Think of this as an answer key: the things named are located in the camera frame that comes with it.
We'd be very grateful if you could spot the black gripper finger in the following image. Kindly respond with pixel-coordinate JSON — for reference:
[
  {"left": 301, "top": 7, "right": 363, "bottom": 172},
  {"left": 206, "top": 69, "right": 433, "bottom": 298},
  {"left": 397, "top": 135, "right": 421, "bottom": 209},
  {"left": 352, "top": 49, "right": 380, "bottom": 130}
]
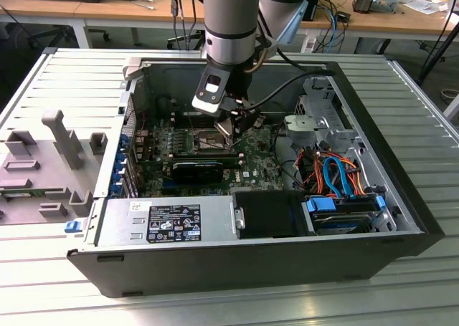
[
  {"left": 219, "top": 95, "right": 248, "bottom": 121},
  {"left": 235, "top": 105, "right": 265, "bottom": 143}
]

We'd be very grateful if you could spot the silver CPU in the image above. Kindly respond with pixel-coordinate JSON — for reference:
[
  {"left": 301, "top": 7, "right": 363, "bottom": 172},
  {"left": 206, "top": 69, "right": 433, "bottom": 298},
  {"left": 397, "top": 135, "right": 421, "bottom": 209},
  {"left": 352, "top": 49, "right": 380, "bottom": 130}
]
[{"left": 214, "top": 120, "right": 237, "bottom": 140}]

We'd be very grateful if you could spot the thin metal locking lever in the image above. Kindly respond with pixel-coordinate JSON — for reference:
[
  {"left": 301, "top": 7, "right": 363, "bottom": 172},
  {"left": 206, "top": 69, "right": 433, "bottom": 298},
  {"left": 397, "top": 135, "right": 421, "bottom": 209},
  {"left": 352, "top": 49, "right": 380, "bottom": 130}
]
[
  {"left": 184, "top": 102, "right": 197, "bottom": 141},
  {"left": 195, "top": 138, "right": 233, "bottom": 150}
]

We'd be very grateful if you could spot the CPU socket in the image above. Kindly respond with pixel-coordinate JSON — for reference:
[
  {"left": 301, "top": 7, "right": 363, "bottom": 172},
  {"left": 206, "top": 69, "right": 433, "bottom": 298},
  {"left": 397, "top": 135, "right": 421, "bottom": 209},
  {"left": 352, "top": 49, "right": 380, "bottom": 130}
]
[{"left": 191, "top": 127, "right": 236, "bottom": 154}]

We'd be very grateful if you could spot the green motherboard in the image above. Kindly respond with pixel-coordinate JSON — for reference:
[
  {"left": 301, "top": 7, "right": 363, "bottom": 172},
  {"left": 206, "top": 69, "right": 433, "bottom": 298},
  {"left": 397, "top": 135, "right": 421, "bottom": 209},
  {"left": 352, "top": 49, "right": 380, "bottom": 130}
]
[{"left": 133, "top": 112, "right": 290, "bottom": 198}]

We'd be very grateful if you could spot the silver drive cage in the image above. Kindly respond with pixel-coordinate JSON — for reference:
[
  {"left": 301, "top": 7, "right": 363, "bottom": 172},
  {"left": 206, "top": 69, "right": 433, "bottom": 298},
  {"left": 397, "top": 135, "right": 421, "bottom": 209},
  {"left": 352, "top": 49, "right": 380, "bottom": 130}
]
[{"left": 281, "top": 75, "right": 365, "bottom": 155}]

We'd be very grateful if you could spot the black graphics card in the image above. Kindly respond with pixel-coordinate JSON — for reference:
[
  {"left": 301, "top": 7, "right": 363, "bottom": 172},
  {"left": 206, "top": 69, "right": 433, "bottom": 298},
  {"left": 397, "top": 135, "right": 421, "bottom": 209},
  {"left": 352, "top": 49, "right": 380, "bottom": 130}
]
[{"left": 171, "top": 160, "right": 225, "bottom": 184}]

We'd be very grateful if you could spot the black chair base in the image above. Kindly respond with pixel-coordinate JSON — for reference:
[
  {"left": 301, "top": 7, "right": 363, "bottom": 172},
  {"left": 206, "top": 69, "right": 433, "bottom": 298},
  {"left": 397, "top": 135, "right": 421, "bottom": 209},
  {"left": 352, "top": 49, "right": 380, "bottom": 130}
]
[{"left": 166, "top": 32, "right": 204, "bottom": 52}]

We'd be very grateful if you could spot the white power strip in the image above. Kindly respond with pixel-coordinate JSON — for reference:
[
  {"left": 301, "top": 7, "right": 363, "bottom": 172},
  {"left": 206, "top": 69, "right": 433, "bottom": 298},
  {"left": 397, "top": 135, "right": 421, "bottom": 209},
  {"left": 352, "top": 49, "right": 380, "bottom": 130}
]
[{"left": 301, "top": 34, "right": 319, "bottom": 54}]

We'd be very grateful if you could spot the tall black box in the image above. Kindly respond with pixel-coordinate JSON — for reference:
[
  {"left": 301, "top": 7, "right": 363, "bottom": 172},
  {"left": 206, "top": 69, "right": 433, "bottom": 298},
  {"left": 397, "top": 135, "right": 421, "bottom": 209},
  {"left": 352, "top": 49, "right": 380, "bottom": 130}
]
[{"left": 301, "top": 0, "right": 323, "bottom": 21}]

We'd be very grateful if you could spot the hard disk in blue carrier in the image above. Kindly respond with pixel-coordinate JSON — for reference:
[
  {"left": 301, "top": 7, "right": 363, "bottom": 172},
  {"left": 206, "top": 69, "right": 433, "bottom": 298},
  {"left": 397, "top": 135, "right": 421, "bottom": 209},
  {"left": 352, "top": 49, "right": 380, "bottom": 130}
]
[{"left": 301, "top": 195, "right": 387, "bottom": 236}]

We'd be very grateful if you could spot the grey electronic device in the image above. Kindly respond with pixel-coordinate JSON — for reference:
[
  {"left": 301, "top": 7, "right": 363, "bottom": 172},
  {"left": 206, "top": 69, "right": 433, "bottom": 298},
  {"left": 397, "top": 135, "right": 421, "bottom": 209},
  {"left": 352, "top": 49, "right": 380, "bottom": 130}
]
[{"left": 351, "top": 0, "right": 399, "bottom": 15}]

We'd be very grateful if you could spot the black open PC case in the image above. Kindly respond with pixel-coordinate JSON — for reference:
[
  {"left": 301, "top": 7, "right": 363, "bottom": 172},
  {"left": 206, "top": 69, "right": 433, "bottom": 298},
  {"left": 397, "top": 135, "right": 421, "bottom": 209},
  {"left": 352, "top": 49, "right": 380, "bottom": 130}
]
[{"left": 66, "top": 55, "right": 446, "bottom": 299}]

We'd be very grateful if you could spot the wooden desk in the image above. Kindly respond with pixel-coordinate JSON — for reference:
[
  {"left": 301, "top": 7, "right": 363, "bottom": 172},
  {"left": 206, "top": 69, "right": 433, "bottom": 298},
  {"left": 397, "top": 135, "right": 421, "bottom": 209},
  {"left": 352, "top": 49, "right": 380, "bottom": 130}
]
[{"left": 0, "top": 0, "right": 459, "bottom": 44}]

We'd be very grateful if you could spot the silver power supply unit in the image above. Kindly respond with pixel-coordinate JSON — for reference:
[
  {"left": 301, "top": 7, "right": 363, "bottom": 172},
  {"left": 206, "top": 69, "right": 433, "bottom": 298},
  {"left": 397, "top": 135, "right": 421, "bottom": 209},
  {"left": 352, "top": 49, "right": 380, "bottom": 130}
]
[{"left": 93, "top": 196, "right": 240, "bottom": 246}]

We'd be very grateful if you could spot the black stand leg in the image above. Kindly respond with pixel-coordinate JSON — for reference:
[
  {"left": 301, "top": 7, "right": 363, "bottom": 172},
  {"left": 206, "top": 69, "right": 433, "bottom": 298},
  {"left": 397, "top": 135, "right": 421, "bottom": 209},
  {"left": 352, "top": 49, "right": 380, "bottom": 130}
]
[{"left": 417, "top": 9, "right": 459, "bottom": 87}]

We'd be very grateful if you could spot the grey parts rack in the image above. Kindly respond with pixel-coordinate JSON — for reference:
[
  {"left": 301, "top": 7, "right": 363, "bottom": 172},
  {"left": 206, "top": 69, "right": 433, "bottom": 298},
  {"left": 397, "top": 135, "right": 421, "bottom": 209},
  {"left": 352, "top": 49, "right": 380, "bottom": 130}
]
[{"left": 0, "top": 109, "right": 108, "bottom": 227}]

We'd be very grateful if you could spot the white paper sheet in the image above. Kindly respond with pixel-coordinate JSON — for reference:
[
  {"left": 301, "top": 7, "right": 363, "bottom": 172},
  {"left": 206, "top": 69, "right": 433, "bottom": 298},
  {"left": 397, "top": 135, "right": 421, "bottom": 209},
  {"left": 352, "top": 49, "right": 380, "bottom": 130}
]
[{"left": 403, "top": 0, "right": 450, "bottom": 16}]

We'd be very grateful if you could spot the green RAM stick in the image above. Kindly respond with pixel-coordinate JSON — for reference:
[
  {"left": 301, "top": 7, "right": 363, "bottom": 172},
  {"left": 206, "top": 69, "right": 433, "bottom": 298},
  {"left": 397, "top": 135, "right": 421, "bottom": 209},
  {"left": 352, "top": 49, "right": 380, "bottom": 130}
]
[{"left": 0, "top": 189, "right": 49, "bottom": 200}]

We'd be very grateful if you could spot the copper coloured wrist cable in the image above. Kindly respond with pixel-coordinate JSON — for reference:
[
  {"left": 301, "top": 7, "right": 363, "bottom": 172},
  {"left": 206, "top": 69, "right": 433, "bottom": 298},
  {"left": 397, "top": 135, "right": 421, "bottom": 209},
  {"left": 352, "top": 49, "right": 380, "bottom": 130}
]
[{"left": 243, "top": 48, "right": 268, "bottom": 75}]

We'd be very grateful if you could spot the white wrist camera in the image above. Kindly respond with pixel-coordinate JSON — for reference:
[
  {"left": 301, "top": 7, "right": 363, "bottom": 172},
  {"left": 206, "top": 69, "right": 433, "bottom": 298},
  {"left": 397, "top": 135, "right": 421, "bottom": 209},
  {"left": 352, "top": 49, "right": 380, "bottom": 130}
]
[{"left": 191, "top": 67, "right": 231, "bottom": 118}]

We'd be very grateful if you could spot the black wire loop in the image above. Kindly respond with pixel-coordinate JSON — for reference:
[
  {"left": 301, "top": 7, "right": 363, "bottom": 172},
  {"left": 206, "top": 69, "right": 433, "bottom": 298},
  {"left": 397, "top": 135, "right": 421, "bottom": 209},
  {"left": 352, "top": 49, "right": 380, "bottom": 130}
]
[{"left": 271, "top": 122, "right": 301, "bottom": 191}]

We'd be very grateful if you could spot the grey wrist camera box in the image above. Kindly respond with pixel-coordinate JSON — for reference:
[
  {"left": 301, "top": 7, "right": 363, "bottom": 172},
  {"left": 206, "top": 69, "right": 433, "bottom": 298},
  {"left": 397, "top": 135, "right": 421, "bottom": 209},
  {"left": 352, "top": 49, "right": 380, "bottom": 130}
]
[{"left": 256, "top": 35, "right": 280, "bottom": 60}]

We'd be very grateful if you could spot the black camera cable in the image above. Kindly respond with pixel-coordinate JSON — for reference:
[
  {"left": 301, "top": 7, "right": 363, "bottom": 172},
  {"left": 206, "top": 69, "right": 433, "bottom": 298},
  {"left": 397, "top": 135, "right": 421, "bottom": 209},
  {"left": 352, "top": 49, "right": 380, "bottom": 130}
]
[{"left": 243, "top": 52, "right": 336, "bottom": 109}]

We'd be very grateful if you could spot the blue network cable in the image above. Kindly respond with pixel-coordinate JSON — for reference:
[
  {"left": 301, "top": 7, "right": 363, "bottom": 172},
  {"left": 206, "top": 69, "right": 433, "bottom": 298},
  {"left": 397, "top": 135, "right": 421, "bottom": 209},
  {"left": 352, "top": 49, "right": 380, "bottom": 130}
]
[{"left": 324, "top": 3, "right": 341, "bottom": 53}]

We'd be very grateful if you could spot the blue flat wire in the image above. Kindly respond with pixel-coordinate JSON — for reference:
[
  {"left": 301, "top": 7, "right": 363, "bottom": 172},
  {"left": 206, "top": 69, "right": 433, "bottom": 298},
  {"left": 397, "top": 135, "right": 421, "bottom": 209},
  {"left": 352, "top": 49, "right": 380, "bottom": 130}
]
[{"left": 321, "top": 155, "right": 358, "bottom": 201}]

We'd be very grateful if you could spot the orange power wire bundle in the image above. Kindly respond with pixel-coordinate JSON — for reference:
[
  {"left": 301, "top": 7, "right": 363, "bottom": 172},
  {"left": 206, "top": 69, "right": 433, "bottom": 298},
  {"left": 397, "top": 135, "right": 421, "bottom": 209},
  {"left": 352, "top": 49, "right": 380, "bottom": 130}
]
[{"left": 300, "top": 149, "right": 367, "bottom": 198}]

